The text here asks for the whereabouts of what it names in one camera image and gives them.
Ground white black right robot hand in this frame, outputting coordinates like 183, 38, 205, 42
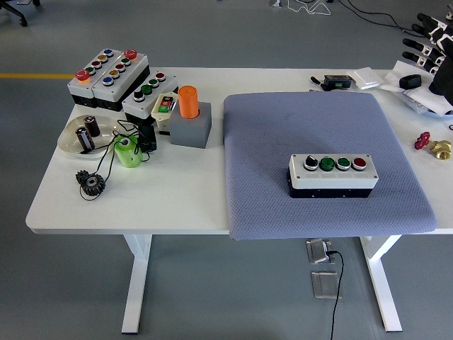
401, 13, 453, 96

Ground four-button control box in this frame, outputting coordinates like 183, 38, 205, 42
288, 153, 379, 200
122, 70, 180, 125

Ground five-button box with mushroom button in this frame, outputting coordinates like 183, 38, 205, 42
91, 49, 151, 113
67, 48, 123, 109

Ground white paper sheets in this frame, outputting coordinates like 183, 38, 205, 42
384, 59, 453, 116

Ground black module with green terminal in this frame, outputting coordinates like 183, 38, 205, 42
323, 74, 355, 89

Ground grey quilted mat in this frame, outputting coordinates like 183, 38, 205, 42
223, 91, 438, 241

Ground white table leg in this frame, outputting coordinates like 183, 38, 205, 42
359, 235, 404, 333
121, 234, 154, 334

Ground open metal floor socket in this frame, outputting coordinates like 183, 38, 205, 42
306, 239, 336, 265

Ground closed metal floor plate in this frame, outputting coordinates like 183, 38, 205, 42
310, 271, 343, 300

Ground orange cylinder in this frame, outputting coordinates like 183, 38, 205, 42
178, 85, 201, 120

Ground grey block with hole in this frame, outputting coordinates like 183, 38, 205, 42
168, 101, 213, 149

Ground small black adapter box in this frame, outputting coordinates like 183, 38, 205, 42
137, 124, 159, 154

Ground green plastic cylinder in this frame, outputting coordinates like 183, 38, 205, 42
113, 135, 144, 169

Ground dark brown capacitor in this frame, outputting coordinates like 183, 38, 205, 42
83, 115, 102, 138
75, 126, 96, 152

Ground large black gear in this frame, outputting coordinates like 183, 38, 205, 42
80, 173, 107, 197

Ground clear round dish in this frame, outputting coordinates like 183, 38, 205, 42
57, 113, 123, 160

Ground black office chair base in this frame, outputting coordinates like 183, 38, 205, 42
0, 0, 42, 28

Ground brass valve with red handle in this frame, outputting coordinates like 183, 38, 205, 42
414, 131, 452, 161

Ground white wall switch plate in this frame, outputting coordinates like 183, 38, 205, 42
346, 67, 383, 90

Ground black floor cables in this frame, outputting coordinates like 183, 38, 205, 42
339, 0, 425, 38

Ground white floor cable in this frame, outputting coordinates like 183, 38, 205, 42
286, 0, 333, 17

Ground black power cord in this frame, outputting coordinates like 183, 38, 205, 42
327, 250, 345, 340

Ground cream red-green switch box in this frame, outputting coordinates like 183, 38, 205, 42
151, 92, 179, 135

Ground thin black wire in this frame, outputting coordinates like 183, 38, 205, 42
78, 119, 153, 202

